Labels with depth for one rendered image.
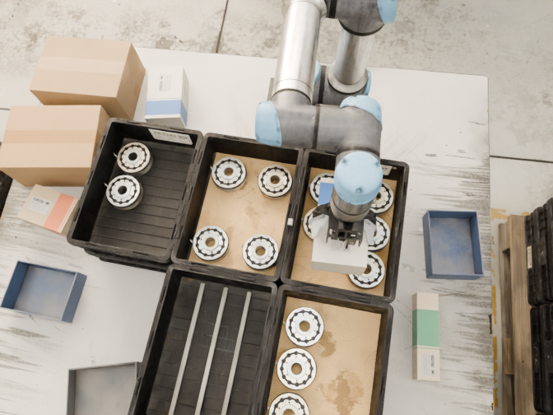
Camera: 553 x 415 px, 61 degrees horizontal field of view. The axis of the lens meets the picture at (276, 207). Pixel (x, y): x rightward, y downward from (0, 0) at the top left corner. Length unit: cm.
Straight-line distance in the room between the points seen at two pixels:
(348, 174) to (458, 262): 86
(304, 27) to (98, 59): 94
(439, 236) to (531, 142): 122
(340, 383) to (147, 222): 71
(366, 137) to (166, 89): 101
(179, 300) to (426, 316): 70
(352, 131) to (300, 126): 9
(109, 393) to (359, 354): 73
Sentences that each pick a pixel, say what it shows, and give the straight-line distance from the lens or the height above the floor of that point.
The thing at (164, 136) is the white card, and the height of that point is 89.
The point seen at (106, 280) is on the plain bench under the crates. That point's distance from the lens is 158.
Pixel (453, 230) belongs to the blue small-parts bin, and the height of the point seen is 70.
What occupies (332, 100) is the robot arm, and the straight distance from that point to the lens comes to 145.
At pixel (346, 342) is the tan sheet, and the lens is 132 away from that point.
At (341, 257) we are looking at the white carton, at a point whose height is 113.
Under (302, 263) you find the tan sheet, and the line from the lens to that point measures 134.
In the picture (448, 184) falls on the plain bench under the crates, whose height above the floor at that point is 70.
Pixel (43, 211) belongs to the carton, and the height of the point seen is 78.
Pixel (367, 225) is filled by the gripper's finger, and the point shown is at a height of 118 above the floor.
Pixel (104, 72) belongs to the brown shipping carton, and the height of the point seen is 86.
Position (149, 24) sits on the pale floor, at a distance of 297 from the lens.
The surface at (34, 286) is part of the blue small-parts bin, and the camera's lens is 168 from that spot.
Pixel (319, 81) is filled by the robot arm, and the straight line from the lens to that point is 143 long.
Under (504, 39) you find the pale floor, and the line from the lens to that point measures 296.
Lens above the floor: 214
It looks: 70 degrees down
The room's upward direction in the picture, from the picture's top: 8 degrees counter-clockwise
